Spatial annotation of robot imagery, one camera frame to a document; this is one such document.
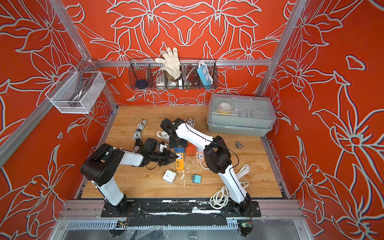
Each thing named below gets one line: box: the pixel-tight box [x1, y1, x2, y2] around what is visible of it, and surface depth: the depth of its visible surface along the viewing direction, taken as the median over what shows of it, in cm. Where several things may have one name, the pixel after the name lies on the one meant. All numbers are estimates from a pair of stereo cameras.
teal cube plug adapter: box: [192, 174, 202, 184], surface depth 83 cm
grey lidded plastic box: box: [207, 94, 277, 137], surface depth 94 cm
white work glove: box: [155, 47, 182, 81], surface depth 90 cm
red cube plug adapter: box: [186, 141, 197, 157], surface depth 91 cm
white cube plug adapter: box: [163, 169, 177, 185], surface depth 81 cm
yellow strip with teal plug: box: [175, 152, 185, 170], surface depth 89 cm
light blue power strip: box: [196, 65, 214, 86], surface depth 88 cm
